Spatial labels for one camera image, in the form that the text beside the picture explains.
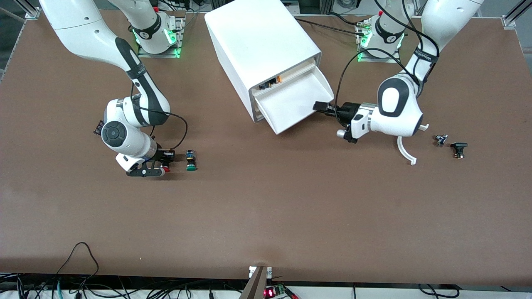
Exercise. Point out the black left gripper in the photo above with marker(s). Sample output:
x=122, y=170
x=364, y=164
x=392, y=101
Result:
x=346, y=112

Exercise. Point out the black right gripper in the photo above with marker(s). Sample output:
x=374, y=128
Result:
x=160, y=155

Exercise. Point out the red push button switch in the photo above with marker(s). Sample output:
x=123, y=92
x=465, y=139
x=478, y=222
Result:
x=165, y=168

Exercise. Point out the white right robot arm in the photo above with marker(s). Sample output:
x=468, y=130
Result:
x=83, y=25

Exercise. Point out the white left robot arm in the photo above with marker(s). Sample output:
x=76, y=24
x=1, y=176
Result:
x=399, y=108

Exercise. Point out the orange black part in cabinet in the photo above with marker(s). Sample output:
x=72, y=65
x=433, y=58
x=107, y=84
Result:
x=270, y=83

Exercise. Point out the small black terminal block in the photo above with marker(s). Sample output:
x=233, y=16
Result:
x=98, y=126

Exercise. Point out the white curved plastic arc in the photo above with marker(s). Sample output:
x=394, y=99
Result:
x=405, y=153

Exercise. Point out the circuit board with red light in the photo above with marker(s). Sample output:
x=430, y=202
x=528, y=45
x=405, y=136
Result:
x=276, y=291

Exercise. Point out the green push button switch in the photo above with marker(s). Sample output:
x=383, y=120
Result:
x=191, y=160

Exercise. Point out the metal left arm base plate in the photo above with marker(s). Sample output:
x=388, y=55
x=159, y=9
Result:
x=395, y=59

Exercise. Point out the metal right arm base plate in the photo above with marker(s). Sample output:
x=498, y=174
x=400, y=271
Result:
x=179, y=37

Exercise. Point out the small grey black switch part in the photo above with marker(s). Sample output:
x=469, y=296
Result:
x=440, y=140

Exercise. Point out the black switch contact block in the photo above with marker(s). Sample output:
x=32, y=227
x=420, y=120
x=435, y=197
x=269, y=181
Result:
x=459, y=146

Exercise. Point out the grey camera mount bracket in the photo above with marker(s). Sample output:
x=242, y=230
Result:
x=254, y=286

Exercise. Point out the aluminium frame post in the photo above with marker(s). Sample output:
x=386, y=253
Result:
x=513, y=16
x=31, y=11

